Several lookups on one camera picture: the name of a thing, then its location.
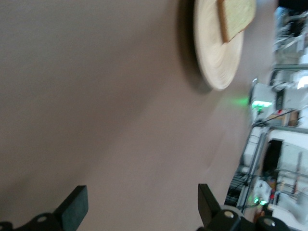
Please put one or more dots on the round wooden plate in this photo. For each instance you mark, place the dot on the round wooden plate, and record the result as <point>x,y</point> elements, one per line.
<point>216,60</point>

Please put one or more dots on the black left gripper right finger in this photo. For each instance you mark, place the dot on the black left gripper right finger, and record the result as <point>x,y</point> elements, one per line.
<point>209,211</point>

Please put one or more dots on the brown bread slice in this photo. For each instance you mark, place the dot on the brown bread slice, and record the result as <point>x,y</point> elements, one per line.
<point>240,16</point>

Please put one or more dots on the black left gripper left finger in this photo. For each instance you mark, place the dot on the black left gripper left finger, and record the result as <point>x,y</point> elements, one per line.
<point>72,211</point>

